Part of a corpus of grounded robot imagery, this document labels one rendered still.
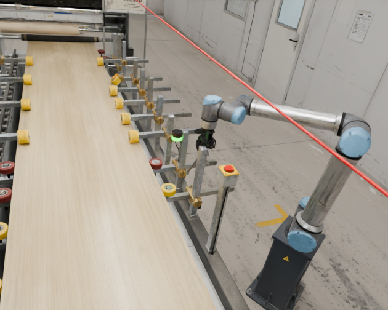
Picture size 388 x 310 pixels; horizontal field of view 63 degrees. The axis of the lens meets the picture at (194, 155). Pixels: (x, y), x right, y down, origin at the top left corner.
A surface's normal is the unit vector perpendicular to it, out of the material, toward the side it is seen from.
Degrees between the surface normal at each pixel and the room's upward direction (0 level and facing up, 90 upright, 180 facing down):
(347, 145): 82
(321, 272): 0
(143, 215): 0
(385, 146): 90
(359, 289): 0
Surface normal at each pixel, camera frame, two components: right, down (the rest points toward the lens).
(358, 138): -0.42, 0.33
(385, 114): -0.93, 0.10
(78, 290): 0.13, -0.83
